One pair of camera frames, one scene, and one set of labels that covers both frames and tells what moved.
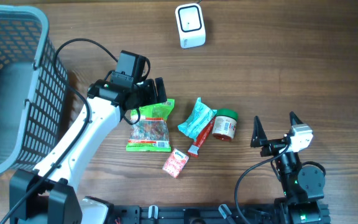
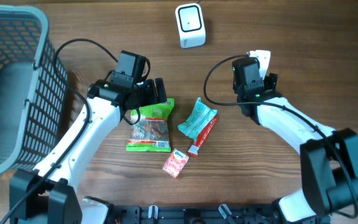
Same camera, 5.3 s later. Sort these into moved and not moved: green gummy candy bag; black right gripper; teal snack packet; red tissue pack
Moved: black right gripper
Not moved: green gummy candy bag; red tissue pack; teal snack packet
